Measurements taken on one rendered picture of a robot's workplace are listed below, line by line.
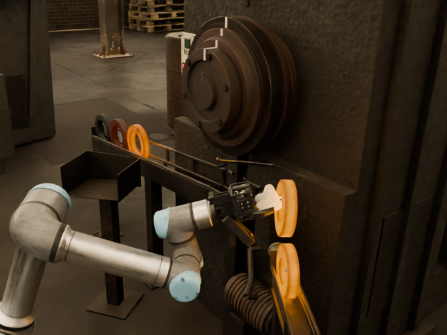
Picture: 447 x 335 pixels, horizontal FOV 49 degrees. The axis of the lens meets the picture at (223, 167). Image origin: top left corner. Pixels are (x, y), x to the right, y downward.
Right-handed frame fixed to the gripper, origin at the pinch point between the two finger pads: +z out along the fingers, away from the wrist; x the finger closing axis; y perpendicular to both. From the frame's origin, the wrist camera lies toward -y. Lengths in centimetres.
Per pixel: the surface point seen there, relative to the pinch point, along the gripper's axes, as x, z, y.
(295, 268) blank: -5.9, -1.6, -17.2
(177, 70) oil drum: 335, -49, -21
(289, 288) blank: -7.7, -4.6, -21.7
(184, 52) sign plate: 92, -22, 31
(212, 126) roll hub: 39.4, -15.9, 12.8
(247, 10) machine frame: 63, 5, 44
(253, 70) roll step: 33.5, 1.0, 29.0
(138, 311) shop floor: 70, -73, -76
